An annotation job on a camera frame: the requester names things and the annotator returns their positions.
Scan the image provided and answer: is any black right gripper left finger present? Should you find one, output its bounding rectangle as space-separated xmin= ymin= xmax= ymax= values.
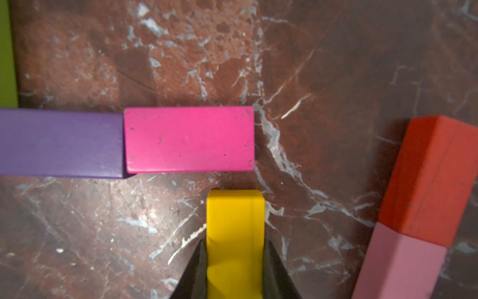
xmin=169 ymin=239 xmax=207 ymax=299

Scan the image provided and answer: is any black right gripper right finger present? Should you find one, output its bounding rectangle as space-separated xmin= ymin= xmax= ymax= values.
xmin=262 ymin=240 xmax=301 ymax=299

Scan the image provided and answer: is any yellow block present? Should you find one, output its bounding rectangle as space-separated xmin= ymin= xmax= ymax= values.
xmin=206 ymin=189 xmax=265 ymax=299

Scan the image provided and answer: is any light pink block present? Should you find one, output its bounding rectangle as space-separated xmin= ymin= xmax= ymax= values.
xmin=352 ymin=223 xmax=447 ymax=299

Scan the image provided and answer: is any magenta block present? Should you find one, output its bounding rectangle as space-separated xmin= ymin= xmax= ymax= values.
xmin=124 ymin=107 xmax=255 ymax=174

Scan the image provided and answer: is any large purple block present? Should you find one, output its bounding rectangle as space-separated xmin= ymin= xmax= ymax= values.
xmin=1 ymin=108 xmax=128 ymax=179

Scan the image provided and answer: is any long red block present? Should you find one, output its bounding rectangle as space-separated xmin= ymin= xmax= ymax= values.
xmin=378 ymin=116 xmax=478 ymax=247

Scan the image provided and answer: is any lime green block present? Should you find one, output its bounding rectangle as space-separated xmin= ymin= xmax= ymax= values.
xmin=0 ymin=0 xmax=19 ymax=108

